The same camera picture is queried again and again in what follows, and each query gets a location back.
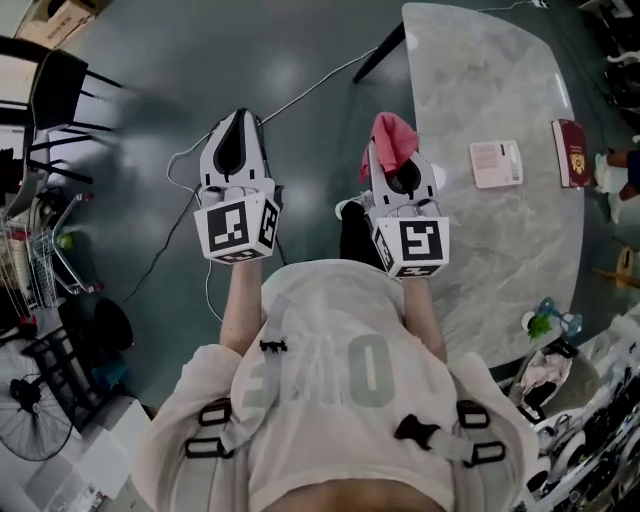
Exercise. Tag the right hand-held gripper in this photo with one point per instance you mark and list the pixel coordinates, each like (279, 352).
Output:
(420, 240)

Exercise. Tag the black floor fan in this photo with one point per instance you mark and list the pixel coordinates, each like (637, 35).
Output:
(25, 395)

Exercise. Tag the black table leg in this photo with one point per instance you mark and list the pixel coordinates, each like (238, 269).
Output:
(380, 52)

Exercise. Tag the person's legs in black trousers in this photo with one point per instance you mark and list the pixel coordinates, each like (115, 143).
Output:
(357, 235)

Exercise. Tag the person's white shoe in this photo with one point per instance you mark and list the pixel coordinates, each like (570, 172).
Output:
(347, 205)

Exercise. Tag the person's right forearm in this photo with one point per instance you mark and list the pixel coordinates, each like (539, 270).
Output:
(425, 315)

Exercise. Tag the person's torso in white shirt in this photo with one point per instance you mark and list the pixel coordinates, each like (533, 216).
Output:
(320, 440)

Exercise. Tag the small green potted plant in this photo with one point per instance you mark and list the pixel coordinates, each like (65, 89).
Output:
(539, 325)

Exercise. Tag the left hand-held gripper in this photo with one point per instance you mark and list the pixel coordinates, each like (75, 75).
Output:
(225, 230)

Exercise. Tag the blue plastic toy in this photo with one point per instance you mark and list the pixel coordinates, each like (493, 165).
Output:
(570, 320)

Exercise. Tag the pink cloth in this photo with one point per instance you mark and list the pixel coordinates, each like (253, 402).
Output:
(392, 140)

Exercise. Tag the pink calculator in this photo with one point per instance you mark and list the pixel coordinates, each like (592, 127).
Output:
(495, 165)

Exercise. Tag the dark red book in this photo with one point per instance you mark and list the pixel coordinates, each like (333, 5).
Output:
(572, 152)

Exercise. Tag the cardboard box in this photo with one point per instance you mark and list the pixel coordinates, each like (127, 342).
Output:
(55, 22)

